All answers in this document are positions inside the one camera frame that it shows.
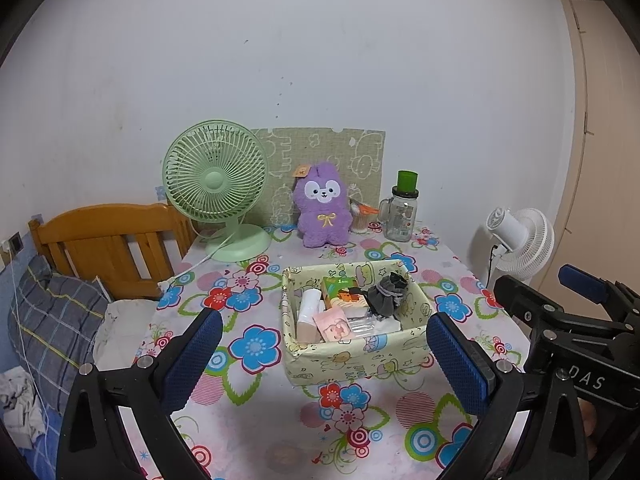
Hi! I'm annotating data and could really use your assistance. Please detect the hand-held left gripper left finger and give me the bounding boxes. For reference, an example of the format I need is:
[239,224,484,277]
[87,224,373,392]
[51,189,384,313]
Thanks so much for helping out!
[56,307,224,480]

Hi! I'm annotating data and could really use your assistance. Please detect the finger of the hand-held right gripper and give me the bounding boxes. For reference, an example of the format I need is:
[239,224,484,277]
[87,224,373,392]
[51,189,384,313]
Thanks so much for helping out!
[558,264,640,326]
[493,275,571,334]

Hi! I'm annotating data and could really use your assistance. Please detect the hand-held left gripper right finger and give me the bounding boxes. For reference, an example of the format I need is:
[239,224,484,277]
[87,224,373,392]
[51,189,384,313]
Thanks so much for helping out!
[426,311,586,480]

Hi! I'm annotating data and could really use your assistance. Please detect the grey socks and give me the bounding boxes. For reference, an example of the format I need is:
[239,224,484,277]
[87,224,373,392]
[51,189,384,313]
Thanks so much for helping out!
[365,272,411,318]

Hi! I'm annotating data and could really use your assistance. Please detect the clear plastic packet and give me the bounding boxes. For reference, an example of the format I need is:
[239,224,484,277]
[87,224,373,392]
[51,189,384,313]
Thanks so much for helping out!
[347,312,381,338]

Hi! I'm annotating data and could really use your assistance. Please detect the yellow cartoon print storage box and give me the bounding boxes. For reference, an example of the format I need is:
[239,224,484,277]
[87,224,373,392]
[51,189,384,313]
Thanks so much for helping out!
[281,260,433,387]

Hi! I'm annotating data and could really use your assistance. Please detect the yellow cartoon tissue packet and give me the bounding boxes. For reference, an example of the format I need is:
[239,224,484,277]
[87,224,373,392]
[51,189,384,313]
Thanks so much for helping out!
[327,290,371,318]

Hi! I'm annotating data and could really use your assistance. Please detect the white and tan roll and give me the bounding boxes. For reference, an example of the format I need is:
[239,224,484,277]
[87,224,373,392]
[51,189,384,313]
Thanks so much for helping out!
[295,287,323,342]

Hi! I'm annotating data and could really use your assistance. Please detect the pink packet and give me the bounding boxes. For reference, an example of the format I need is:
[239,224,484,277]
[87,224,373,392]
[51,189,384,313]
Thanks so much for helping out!
[312,308,353,343]

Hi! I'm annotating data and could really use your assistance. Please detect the white standing fan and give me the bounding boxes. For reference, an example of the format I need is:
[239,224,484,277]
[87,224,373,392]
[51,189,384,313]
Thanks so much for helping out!
[482,206,556,286]

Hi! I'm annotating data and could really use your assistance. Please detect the floral tablecloth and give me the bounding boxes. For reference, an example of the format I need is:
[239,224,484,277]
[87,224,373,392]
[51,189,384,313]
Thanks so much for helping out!
[132,222,541,480]

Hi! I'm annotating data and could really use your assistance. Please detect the white pillow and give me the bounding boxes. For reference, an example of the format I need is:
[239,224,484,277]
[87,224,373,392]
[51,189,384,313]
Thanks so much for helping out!
[94,299,160,371]

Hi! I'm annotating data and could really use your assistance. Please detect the beige door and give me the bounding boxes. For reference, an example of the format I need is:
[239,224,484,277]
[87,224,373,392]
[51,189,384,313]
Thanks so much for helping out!
[530,0,640,301]

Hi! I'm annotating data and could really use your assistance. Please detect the grey plaid pillow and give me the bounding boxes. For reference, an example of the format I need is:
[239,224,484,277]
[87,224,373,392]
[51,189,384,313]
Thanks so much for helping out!
[7,255,111,413]

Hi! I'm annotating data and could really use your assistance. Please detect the glass jar with green lid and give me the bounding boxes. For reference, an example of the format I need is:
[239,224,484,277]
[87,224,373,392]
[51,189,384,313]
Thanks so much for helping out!
[378,170,420,243]

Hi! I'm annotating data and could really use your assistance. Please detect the wooden bed headboard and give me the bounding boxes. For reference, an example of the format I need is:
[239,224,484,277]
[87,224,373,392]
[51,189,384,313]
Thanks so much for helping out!
[27,203,197,301]

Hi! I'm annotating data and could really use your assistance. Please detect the small cup with orange item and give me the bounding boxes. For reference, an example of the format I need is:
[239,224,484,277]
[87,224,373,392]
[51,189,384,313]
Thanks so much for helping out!
[350,199,380,233]

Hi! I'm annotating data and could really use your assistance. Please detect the crumpled white cloth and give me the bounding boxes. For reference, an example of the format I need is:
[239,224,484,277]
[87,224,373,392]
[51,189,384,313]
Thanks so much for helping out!
[0,366,46,448]

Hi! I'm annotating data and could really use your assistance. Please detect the green desk fan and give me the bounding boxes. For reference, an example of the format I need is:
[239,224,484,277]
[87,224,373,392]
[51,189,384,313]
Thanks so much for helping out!
[162,120,272,263]

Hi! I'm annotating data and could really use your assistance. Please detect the blue checked bed sheet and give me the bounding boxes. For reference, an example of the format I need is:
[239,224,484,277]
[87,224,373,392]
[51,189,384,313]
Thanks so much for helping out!
[0,270,66,480]

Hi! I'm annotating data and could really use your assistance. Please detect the purple plush toy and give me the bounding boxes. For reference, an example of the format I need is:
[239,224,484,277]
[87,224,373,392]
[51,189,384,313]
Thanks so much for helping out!
[291,161,353,248]

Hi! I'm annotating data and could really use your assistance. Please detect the green cartoon print board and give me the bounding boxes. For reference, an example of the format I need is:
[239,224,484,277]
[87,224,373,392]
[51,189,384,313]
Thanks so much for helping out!
[250,127,387,226]

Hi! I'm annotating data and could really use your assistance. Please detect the white fan cable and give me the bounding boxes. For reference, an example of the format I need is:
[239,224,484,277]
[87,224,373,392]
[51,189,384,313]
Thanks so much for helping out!
[159,232,236,291]

